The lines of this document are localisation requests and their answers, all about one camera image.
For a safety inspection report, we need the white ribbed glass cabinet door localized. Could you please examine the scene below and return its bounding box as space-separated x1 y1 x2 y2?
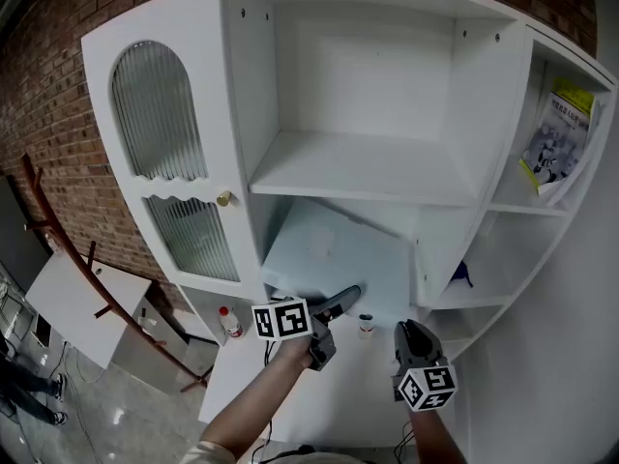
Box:
79 0 265 299

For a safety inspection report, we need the person's light shirt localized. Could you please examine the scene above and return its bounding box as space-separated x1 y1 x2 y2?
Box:
181 440 378 464

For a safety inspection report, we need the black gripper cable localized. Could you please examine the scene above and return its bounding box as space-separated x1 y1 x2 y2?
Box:
394 420 418 464
251 340 278 464

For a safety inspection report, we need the white desk hutch cabinet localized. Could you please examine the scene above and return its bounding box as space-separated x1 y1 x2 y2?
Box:
79 0 619 362

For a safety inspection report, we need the yellow and grey cover book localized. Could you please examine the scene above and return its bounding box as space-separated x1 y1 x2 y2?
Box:
518 75 597 196

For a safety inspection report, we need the white bottle with red label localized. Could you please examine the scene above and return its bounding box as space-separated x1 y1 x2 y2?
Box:
218 305 245 340

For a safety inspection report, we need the blue cloth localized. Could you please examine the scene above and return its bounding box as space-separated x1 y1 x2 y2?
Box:
449 260 475 289

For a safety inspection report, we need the white plastic bottle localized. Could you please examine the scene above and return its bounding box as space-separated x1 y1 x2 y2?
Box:
137 306 160 338

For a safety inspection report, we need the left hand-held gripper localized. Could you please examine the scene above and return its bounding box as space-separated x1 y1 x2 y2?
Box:
251 284 363 372

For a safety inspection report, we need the small white table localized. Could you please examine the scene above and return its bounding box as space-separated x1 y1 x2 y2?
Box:
24 253 214 395

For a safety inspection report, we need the white book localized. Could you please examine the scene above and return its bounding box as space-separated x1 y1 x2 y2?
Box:
536 97 605 207

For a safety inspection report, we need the open wooden drawer box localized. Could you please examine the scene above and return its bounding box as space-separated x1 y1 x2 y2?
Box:
33 312 53 348

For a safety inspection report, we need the brown wooden coat rack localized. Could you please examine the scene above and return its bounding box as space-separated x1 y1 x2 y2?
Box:
19 153 214 394

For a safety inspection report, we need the grey panel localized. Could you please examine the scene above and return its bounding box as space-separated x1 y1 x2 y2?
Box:
0 175 52 294

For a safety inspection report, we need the person's left forearm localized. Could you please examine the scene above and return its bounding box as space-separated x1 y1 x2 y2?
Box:
198 350 310 463

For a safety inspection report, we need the light blue box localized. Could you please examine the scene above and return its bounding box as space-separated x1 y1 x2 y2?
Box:
260 196 418 331

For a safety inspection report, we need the person's right forearm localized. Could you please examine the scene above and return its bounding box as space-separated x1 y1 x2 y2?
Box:
408 406 468 464

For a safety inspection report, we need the person's left hand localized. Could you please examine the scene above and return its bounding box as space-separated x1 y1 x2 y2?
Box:
276 338 316 372

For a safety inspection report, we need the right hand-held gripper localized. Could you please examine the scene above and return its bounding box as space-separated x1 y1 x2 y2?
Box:
391 320 458 413

